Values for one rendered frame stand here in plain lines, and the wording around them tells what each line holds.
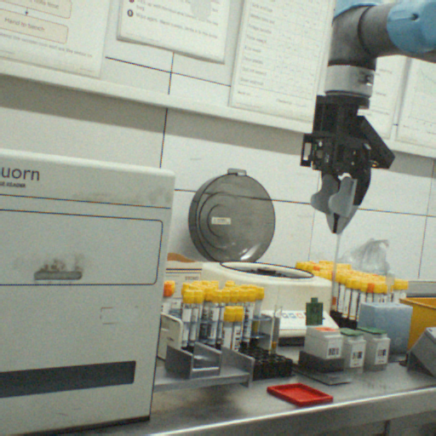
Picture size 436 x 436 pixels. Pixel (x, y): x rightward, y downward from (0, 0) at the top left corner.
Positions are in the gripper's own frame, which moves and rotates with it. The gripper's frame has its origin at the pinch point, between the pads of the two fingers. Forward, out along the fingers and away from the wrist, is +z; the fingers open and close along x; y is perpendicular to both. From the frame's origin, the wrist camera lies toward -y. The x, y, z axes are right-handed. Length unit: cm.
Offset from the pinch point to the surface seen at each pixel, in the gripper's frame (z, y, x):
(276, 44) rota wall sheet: -40, -33, -56
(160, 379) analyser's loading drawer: 20.5, 34.8, 4.3
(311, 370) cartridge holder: 23.3, 2.5, 0.1
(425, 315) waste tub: 16.6, -33.9, -4.6
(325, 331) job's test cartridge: 16.8, 1.3, 1.0
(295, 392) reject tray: 24.3, 11.2, 5.4
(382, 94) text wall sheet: -35, -76, -56
